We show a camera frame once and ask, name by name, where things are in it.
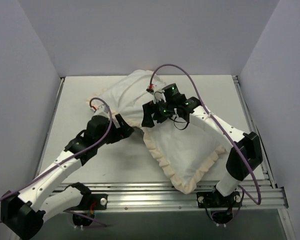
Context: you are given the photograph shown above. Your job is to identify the green and cream pillowcase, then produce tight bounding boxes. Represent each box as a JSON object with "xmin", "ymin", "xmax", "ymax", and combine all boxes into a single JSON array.
[{"xmin": 92, "ymin": 70, "xmax": 226, "ymax": 194}]

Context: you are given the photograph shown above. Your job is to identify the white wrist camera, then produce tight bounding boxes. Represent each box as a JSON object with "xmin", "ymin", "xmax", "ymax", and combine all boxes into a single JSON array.
[
  {"xmin": 90, "ymin": 104, "xmax": 110, "ymax": 119},
  {"xmin": 146, "ymin": 86, "xmax": 166, "ymax": 104}
]

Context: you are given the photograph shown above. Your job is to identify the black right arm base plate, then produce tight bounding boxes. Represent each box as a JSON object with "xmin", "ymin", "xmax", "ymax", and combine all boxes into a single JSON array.
[{"xmin": 196, "ymin": 190, "xmax": 241, "ymax": 209}]

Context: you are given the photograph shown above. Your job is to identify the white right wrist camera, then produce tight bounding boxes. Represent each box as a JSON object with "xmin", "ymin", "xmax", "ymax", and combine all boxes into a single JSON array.
[{"xmin": 146, "ymin": 86, "xmax": 166, "ymax": 104}]

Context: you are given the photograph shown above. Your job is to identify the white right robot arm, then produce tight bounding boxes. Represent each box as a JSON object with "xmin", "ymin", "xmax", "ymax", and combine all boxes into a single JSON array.
[{"xmin": 141, "ymin": 83, "xmax": 263, "ymax": 207}]

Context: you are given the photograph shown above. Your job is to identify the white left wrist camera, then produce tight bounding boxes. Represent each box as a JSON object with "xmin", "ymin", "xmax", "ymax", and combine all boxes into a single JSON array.
[{"xmin": 90, "ymin": 104, "xmax": 110, "ymax": 119}]

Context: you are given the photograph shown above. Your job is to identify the aluminium front frame rails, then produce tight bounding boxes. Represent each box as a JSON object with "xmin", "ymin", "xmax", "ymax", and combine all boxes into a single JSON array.
[{"xmin": 17, "ymin": 181, "xmax": 290, "ymax": 215}]

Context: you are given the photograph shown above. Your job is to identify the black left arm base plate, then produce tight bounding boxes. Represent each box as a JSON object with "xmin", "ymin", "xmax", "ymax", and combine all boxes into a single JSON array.
[{"xmin": 67, "ymin": 193, "xmax": 108, "ymax": 212}]

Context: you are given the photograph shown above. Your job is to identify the aluminium table edge rail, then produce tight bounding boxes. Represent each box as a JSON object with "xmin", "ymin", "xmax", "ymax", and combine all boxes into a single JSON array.
[{"xmin": 33, "ymin": 77, "xmax": 65, "ymax": 178}]

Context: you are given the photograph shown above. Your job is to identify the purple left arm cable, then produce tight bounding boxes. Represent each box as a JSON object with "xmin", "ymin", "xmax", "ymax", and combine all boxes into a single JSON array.
[{"xmin": 0, "ymin": 97, "xmax": 113, "ymax": 230}]

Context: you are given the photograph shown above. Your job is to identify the aluminium right side rail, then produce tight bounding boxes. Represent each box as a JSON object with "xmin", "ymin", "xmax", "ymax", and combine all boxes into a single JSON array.
[{"xmin": 232, "ymin": 75, "xmax": 278, "ymax": 188}]

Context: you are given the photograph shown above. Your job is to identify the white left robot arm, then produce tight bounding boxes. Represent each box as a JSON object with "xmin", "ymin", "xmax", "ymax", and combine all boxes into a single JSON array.
[{"xmin": 0, "ymin": 114, "xmax": 134, "ymax": 240}]

